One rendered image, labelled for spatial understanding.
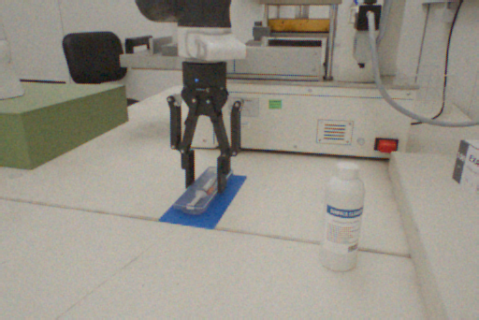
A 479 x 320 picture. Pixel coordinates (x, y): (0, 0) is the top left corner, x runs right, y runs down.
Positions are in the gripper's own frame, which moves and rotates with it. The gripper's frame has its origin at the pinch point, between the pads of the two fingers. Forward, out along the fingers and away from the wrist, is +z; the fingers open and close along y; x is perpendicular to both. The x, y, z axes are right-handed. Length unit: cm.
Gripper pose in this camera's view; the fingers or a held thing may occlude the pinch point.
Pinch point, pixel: (205, 173)
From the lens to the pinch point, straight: 73.2
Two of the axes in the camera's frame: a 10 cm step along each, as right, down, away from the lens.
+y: -9.6, -1.2, 2.6
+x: -2.9, 3.5, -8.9
